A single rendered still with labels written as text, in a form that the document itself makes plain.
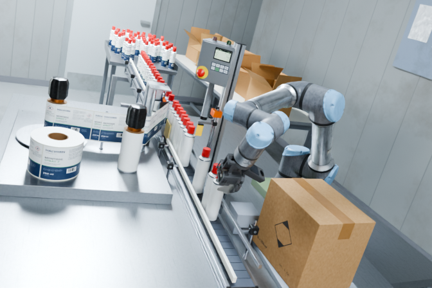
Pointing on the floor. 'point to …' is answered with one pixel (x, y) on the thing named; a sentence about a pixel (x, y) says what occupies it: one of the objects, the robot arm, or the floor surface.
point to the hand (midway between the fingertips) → (227, 190)
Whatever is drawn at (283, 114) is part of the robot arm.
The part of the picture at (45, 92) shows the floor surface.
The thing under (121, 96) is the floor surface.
